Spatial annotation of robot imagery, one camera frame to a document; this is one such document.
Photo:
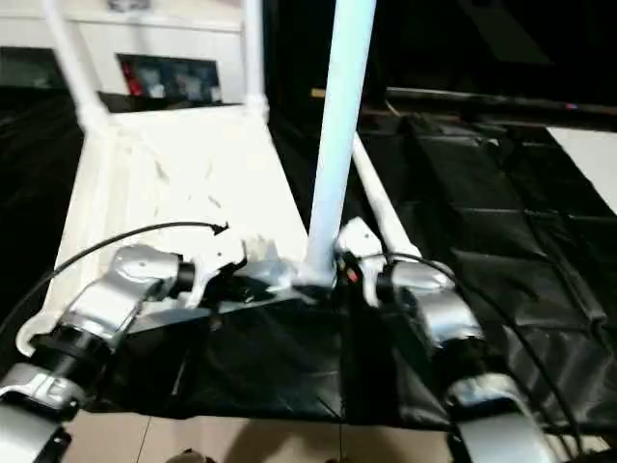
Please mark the white plastic table leg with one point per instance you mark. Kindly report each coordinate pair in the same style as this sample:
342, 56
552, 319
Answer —
342, 116
72, 58
254, 58
381, 203

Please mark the white plastic table top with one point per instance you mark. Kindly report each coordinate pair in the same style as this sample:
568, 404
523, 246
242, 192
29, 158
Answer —
174, 183

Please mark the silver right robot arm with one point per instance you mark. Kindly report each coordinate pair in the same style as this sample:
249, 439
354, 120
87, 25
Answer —
434, 309

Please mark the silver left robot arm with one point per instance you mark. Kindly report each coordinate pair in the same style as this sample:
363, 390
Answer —
96, 309

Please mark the black plastic mat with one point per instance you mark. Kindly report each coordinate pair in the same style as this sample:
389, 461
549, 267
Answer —
501, 251

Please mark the grey left robot foot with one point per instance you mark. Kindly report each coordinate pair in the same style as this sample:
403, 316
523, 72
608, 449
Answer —
191, 456

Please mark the small tan label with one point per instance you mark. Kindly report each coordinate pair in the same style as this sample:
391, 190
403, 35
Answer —
318, 94

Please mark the white cabinet with glass doors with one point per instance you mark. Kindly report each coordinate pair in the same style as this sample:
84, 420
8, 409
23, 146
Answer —
96, 43

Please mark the flat white board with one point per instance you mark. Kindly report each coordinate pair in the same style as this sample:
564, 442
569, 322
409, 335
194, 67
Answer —
593, 164

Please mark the large black screen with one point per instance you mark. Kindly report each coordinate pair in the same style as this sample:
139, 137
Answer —
482, 43

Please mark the dark object on cabinet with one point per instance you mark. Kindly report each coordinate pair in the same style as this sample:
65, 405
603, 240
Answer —
128, 5

